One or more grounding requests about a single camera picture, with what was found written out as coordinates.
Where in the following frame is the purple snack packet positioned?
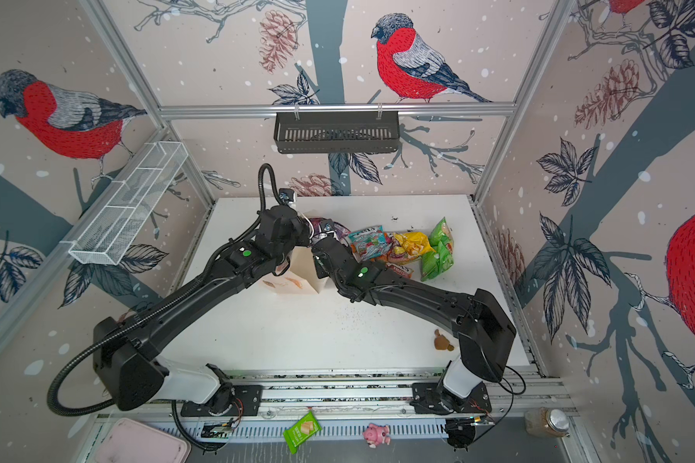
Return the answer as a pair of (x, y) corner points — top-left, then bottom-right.
(309, 217), (351, 244)

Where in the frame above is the beige paper bag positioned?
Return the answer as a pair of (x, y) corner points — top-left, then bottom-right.
(260, 247), (327, 295)

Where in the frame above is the teal Fox's candy bag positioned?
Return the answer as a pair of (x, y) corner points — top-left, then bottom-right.
(347, 225), (393, 262)

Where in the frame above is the small colourful candy packet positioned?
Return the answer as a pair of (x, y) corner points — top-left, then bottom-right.
(386, 262), (413, 279)

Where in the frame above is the yellow chips bag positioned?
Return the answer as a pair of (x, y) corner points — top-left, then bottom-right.
(387, 231), (434, 264)

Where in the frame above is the green snack packet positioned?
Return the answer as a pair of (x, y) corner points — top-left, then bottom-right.
(421, 218), (455, 282)
(283, 410), (322, 455)

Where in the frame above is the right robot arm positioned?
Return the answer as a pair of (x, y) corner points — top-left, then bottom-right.
(312, 237), (517, 399)

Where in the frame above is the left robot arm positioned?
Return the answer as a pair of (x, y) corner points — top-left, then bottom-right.
(92, 206), (313, 416)

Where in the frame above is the black hanging metal shelf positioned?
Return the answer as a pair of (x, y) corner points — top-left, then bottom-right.
(273, 111), (401, 154)

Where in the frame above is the brown white plush toy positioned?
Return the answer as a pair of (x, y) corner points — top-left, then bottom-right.
(434, 329), (455, 351)

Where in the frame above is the pink pig toy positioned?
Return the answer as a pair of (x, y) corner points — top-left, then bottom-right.
(362, 424), (391, 449)

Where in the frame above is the pink tray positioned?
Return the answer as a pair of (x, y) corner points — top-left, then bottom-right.
(93, 418), (191, 463)

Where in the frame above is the glass jar with lid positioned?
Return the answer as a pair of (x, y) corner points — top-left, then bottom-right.
(524, 407), (571, 438)

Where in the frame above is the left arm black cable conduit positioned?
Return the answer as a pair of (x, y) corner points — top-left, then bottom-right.
(45, 163), (282, 453)

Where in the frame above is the aluminium rail frame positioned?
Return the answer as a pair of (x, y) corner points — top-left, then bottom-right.
(126, 370), (578, 444)

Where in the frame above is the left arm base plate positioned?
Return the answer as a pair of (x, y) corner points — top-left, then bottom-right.
(180, 385), (264, 418)

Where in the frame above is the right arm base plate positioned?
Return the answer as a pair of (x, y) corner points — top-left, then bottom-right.
(409, 382), (492, 416)

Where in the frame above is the white wire mesh basket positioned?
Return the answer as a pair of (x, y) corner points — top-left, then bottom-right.
(69, 141), (188, 265)

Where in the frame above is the aluminium horizontal frame bar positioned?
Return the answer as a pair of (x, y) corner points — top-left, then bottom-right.
(158, 102), (517, 121)

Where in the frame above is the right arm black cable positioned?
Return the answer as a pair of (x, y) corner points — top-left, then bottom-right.
(456, 363), (527, 449)

